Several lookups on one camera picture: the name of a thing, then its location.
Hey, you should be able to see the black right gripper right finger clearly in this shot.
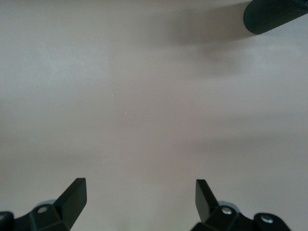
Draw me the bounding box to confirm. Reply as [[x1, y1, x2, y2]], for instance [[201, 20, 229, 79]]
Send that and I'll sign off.
[[190, 179, 292, 231]]

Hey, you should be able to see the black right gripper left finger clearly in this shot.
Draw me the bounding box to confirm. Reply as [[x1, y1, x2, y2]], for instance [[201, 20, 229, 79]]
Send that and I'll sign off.
[[0, 178, 88, 231]]

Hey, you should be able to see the black ribbed cylinder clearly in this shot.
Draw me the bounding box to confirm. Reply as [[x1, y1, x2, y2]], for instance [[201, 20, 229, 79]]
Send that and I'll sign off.
[[243, 0, 308, 35]]

